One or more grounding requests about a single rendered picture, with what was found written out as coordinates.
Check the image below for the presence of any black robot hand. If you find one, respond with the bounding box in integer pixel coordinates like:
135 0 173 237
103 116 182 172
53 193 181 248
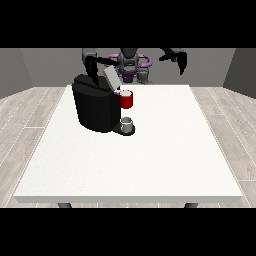
83 55 120 86
158 48 188 76

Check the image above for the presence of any small grey coffee pod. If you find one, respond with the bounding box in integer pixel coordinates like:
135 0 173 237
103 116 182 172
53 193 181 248
137 68 150 84

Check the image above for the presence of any black coffee machine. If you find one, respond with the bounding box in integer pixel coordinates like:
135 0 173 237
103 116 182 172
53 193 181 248
71 73 136 137

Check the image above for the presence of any pale grey machine lid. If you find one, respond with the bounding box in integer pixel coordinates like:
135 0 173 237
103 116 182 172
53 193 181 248
102 65 122 91

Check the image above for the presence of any red pod holder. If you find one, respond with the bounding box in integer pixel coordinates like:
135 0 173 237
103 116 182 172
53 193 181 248
118 89 135 110

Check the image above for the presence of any small grey cup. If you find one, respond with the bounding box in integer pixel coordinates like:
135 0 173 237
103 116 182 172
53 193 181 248
120 116 135 134

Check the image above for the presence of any grey trunk with purple rings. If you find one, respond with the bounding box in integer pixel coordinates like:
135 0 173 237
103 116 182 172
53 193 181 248
106 48 154 84

